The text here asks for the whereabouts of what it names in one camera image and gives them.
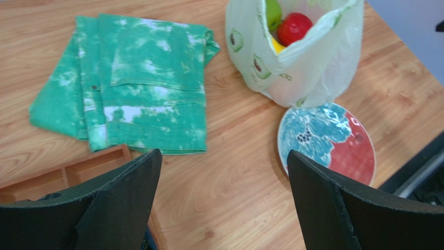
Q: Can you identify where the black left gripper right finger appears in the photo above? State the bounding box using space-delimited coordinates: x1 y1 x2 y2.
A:
287 150 443 249

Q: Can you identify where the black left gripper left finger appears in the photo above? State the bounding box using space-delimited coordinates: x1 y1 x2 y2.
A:
1 149 163 249

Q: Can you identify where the translucent avocado print plastic bag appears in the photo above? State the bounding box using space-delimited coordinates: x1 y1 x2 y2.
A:
225 1 365 107

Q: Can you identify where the yellow fake banana bunch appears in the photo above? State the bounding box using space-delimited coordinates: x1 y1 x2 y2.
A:
271 36 286 55

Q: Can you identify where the red fake apple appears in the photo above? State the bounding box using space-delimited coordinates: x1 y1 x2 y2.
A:
277 12 313 46

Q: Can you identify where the green fake apple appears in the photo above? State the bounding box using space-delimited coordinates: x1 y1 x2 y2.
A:
265 0 282 32

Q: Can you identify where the wooden compartment tray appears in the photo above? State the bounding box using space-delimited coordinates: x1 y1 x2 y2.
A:
1 144 133 204

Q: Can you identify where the floral red blue plate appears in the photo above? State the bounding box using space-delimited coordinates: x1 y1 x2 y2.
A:
277 103 376 185

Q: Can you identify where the green tie-dye cloth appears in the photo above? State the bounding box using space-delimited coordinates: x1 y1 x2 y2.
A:
29 14 220 155

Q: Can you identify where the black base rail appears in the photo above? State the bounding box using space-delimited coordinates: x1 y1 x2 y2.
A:
378 133 443 206

